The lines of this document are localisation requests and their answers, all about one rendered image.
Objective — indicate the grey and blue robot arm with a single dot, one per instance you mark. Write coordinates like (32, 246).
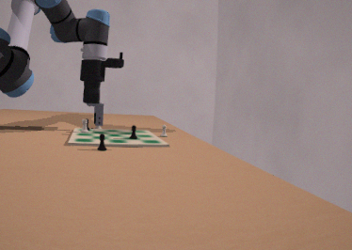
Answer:
(15, 76)

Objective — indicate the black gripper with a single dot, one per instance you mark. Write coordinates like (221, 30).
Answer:
(92, 73)

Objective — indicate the green and white chessboard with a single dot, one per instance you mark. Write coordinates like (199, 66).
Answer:
(116, 138)

